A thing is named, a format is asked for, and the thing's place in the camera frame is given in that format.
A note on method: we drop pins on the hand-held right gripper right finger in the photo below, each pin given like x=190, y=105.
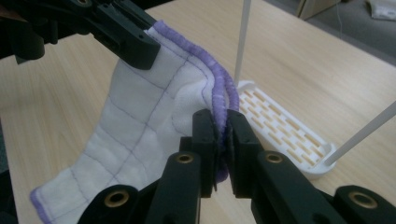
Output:
x=241, y=146

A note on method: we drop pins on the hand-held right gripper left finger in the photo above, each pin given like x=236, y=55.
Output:
x=205, y=146

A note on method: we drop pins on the white cloth with purple edge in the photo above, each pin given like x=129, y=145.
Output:
x=137, y=102

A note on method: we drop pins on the white towel rack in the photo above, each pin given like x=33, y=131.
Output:
x=317, y=169

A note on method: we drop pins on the white crumpled object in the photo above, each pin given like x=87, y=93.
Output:
x=383, y=9

